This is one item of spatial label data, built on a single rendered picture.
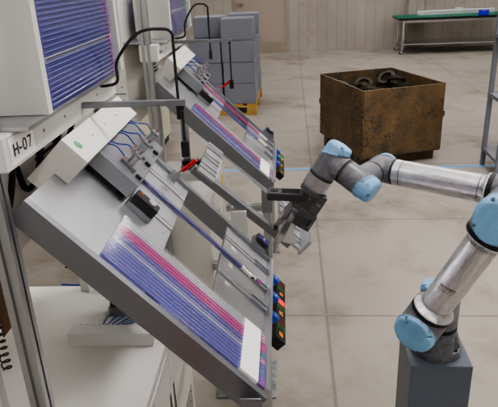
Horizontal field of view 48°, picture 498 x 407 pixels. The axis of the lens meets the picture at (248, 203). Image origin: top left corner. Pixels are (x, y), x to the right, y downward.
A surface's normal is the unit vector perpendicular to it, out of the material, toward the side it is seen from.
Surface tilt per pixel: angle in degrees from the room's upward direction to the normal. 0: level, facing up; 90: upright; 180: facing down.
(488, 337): 0
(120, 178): 90
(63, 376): 0
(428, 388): 90
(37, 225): 90
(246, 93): 90
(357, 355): 0
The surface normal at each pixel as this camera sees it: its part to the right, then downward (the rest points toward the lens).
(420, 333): -0.66, 0.42
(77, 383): -0.04, -0.92
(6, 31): -0.05, 0.38
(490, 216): -0.58, 0.22
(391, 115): 0.26, 0.36
